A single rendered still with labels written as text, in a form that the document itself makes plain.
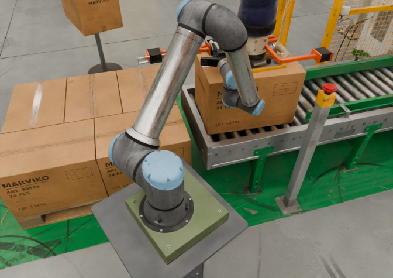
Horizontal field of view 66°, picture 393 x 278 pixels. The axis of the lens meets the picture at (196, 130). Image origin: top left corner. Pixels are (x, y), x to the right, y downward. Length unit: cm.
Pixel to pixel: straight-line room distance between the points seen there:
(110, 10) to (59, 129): 142
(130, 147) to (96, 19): 214
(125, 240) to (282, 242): 120
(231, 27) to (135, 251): 92
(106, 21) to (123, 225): 226
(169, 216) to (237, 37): 71
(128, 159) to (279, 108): 116
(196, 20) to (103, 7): 209
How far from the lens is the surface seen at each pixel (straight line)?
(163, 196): 113
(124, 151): 120
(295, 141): 212
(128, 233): 135
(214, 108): 185
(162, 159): 112
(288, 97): 200
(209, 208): 131
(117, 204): 144
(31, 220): 239
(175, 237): 124
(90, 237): 227
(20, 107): 256
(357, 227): 247
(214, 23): 112
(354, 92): 267
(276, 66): 192
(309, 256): 223
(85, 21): 316
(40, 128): 229
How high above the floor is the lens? 191
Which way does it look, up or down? 42 degrees down
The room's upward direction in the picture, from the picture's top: straight up
